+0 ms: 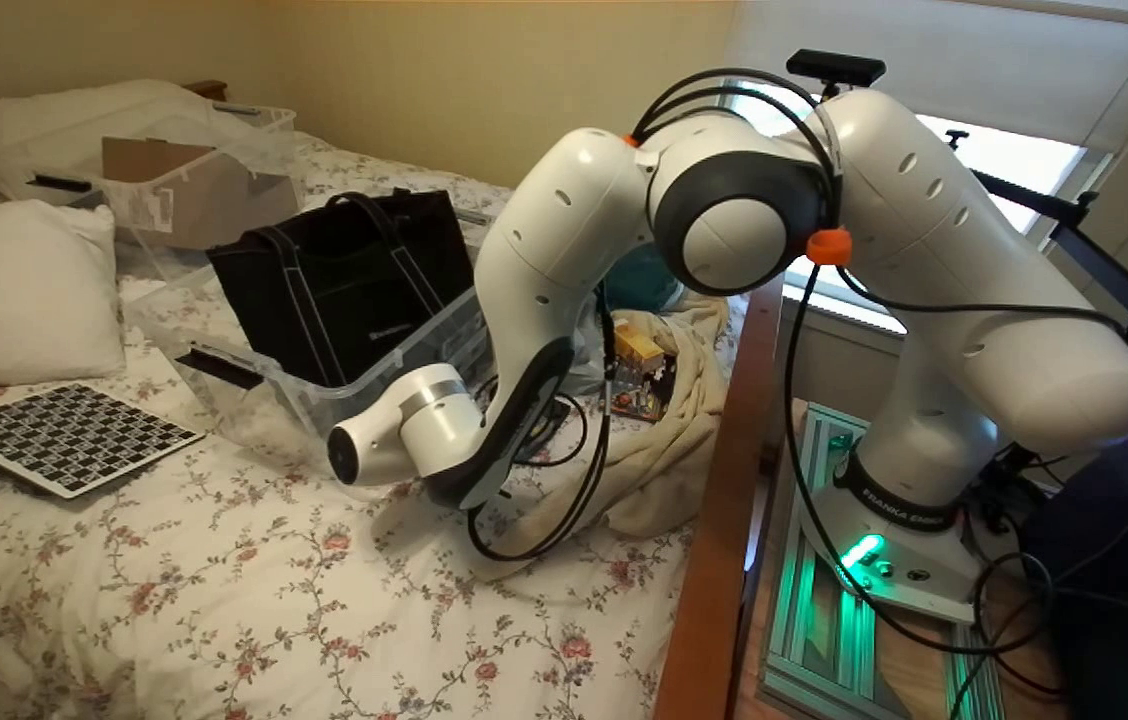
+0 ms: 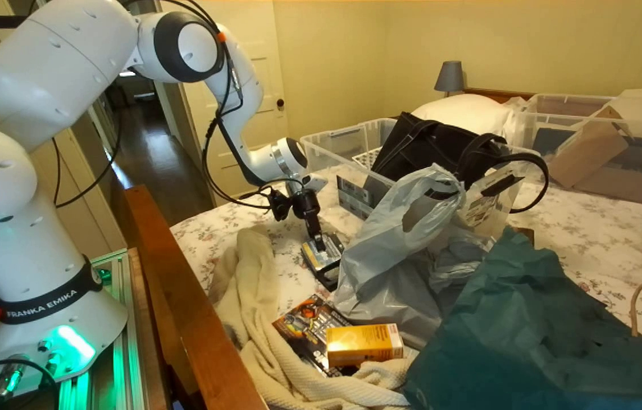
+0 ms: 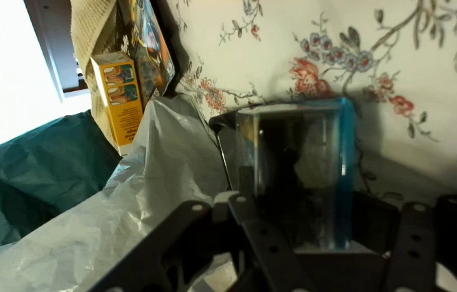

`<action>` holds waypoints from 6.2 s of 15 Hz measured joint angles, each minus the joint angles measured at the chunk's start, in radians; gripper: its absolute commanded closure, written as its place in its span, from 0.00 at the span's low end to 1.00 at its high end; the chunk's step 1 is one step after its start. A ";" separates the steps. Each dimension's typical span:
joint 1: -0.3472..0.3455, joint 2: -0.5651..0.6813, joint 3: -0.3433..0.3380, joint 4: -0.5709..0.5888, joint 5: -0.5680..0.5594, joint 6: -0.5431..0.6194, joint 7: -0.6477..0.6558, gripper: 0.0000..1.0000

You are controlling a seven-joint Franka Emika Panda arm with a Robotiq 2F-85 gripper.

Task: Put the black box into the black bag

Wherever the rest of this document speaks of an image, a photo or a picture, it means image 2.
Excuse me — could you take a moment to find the brown cardboard box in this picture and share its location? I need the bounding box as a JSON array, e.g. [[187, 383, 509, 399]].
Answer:
[[546, 117, 642, 212]]

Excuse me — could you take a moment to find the small yellow box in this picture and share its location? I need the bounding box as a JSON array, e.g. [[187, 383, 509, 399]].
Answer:
[[323, 321, 407, 373]]

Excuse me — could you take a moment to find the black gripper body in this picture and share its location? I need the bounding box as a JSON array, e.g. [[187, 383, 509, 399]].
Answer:
[[282, 179, 325, 224]]

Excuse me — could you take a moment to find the floral bed sheet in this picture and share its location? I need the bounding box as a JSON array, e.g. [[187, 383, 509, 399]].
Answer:
[[169, 177, 642, 343]]

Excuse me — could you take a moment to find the brown wooden bed footboard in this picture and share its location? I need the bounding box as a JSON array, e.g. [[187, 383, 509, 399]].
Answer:
[[113, 185, 267, 410]]

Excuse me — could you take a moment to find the green-lit robot stand platform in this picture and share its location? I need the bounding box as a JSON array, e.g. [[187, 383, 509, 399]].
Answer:
[[0, 249, 149, 410]]

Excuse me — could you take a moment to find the grey plastic shopping bag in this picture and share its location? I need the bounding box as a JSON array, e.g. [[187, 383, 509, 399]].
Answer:
[[331, 162, 490, 343]]

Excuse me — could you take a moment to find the white pillow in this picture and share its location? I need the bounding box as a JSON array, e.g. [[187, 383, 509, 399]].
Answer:
[[410, 91, 525, 146]]

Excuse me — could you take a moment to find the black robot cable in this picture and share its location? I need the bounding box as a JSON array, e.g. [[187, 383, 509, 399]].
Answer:
[[51, 0, 294, 214]]

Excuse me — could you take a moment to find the grey table lamp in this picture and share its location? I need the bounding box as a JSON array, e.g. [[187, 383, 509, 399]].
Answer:
[[434, 59, 469, 99]]

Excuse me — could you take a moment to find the orange black battery pack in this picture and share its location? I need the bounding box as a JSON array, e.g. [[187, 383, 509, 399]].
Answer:
[[271, 292, 354, 379]]

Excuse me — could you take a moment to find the clear plastic storage bin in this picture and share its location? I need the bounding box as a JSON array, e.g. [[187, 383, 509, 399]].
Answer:
[[296, 117, 539, 247]]

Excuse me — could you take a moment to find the cream knit blanket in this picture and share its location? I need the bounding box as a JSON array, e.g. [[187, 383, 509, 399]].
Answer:
[[210, 226, 430, 410]]

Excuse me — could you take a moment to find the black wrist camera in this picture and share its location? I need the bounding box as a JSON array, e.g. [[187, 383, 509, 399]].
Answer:
[[264, 187, 299, 224]]

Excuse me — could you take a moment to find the brown wooden headboard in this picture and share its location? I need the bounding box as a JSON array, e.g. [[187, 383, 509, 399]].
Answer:
[[462, 86, 537, 108]]

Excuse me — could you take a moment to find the black fabric tote bag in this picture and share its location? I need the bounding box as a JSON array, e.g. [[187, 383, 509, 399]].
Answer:
[[369, 111, 553, 217]]

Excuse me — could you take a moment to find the clear bin holding cardboard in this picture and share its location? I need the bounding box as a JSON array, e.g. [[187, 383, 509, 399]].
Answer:
[[522, 89, 642, 212]]

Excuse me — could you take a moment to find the small black rectangular magnifier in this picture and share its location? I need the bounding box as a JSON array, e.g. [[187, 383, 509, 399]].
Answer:
[[312, 264, 348, 296]]

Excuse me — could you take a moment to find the cream room door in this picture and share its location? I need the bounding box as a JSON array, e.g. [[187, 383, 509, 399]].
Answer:
[[175, 0, 294, 203]]

